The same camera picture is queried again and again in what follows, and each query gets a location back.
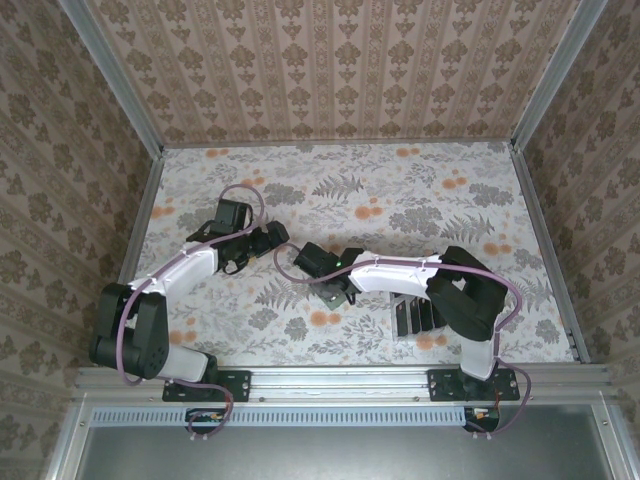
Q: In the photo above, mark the aluminium table side rail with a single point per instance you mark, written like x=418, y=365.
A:
x=550, y=250
x=140, y=240

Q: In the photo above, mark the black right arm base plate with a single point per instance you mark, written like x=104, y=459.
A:
x=440, y=385

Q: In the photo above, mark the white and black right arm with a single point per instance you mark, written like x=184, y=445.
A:
x=395, y=277

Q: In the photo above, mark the black credit card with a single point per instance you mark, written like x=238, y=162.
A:
x=414, y=317
x=426, y=316
x=402, y=320

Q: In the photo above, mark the small controller board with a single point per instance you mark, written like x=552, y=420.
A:
x=205, y=417
x=482, y=415

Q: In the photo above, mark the clear acrylic card stand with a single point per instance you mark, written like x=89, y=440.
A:
x=400, y=339

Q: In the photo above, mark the grey metal sheet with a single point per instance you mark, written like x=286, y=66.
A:
x=325, y=455

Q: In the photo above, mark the aluminium frame post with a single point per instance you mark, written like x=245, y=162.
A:
x=555, y=75
x=115, y=80

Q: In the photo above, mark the floral table cover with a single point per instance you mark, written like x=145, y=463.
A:
x=250, y=175

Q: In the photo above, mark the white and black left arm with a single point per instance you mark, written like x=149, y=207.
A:
x=180, y=270

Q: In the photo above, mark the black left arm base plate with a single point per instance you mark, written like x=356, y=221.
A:
x=240, y=385

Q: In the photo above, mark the aluminium mounting rail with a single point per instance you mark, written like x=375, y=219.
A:
x=340, y=382

